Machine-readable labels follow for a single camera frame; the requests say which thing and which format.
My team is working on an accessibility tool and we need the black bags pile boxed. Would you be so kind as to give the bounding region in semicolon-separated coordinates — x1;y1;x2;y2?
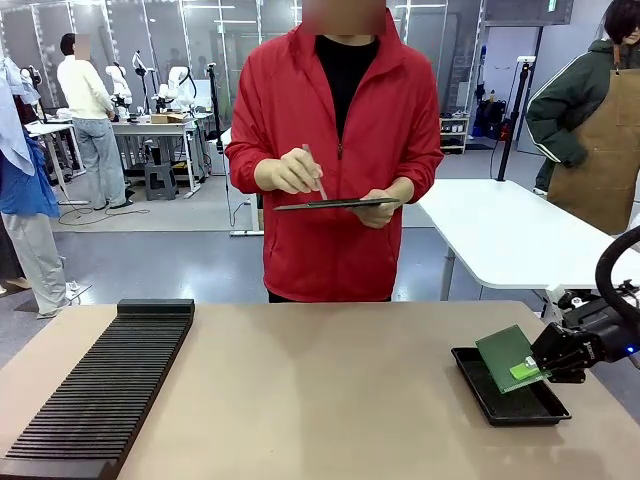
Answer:
472;98;510;141

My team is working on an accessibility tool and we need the white side desk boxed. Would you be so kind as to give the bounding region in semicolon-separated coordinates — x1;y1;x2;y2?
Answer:
23;122;89;204

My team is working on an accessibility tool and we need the grey step stool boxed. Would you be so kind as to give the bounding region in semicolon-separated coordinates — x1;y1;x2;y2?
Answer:
144;162;179;202

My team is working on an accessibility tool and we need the wooden shoe shelf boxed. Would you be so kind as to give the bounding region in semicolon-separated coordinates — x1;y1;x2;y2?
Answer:
439;116;471;154

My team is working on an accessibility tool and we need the black plastic tray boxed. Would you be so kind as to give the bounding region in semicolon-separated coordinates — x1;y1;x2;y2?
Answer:
450;345;573;427

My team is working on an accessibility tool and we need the black background camera tripod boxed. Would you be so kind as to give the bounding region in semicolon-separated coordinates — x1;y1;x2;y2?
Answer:
205;62;232;154

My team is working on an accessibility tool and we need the person's left hand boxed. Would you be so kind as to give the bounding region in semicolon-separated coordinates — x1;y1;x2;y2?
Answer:
345;179;415;230

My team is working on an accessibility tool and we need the person's right hand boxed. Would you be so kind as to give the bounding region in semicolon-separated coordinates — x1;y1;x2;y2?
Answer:
253;148;325;195

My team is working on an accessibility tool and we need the person's right forearm red sleeve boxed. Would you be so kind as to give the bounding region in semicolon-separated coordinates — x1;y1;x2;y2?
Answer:
224;139;281;194

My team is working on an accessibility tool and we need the white rounded table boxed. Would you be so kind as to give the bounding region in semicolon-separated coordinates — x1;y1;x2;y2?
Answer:
407;178;640;332

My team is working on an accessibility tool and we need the small white background robot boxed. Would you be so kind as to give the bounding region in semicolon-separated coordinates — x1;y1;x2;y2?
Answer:
106;63;133;122

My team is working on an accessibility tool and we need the pink pen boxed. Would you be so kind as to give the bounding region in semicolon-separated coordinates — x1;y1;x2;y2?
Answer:
301;143;329;201

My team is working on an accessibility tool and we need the white background desk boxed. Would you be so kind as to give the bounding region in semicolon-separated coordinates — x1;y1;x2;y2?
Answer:
112;117;211;200

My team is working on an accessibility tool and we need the person in white sweater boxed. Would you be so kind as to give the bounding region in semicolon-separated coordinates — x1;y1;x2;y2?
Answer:
56;33;129;211

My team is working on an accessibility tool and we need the black tripod pole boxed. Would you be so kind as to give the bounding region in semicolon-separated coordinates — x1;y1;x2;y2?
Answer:
496;56;536;182

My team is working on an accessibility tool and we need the clipboard with white paper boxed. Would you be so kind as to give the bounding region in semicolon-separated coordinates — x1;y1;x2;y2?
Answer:
273;197;402;212

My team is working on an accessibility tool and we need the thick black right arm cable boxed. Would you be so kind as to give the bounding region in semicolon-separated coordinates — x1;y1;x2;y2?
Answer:
594;230;640;326

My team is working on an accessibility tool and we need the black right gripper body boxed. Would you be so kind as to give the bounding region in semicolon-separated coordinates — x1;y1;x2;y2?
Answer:
563;302;640;371

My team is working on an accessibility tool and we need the person in red jacket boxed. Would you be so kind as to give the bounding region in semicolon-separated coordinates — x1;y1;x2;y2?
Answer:
224;0;445;304

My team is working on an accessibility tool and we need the green PCB board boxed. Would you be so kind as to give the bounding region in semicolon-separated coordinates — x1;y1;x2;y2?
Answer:
474;324;551;396

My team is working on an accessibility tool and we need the black slotted PCB rack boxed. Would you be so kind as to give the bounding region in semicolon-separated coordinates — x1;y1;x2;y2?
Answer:
0;298;196;480

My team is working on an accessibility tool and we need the person's left forearm red sleeve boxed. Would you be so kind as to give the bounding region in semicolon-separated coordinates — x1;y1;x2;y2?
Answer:
399;144;445;206

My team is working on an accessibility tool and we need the person in brown apron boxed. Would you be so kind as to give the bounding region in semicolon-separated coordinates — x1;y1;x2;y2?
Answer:
525;0;640;236

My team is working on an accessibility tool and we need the large white background robot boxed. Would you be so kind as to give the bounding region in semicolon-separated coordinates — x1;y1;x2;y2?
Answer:
155;65;197;114

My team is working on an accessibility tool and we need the person in blue shirt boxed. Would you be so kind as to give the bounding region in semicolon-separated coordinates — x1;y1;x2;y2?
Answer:
0;55;74;321

